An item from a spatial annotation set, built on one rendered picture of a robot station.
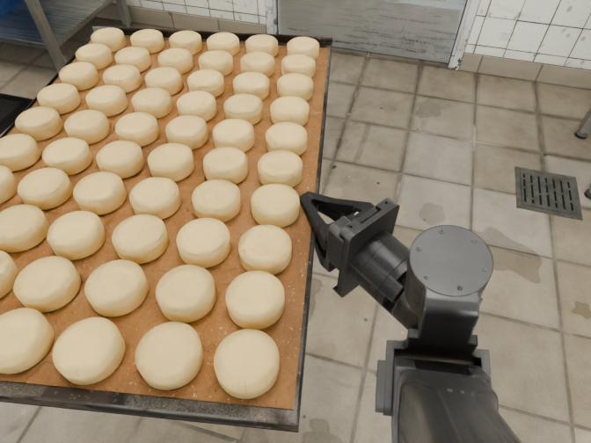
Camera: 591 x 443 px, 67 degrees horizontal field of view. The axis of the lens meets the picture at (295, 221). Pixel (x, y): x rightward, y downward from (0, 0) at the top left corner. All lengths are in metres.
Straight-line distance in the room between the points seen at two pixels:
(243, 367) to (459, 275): 0.17
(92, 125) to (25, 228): 0.17
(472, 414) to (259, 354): 0.16
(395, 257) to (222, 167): 0.21
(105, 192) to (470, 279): 0.36
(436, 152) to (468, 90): 0.55
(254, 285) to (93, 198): 0.20
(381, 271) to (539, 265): 1.48
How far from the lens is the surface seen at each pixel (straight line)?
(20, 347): 0.41
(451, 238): 0.34
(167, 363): 0.36
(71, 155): 0.56
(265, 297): 0.38
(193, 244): 0.42
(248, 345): 0.36
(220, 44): 0.74
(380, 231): 0.42
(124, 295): 0.40
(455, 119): 2.35
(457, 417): 0.25
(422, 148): 2.13
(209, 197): 0.46
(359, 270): 0.42
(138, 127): 0.58
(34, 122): 0.64
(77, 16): 2.84
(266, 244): 0.41
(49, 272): 0.45
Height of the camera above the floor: 1.36
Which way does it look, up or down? 51 degrees down
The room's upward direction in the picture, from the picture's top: straight up
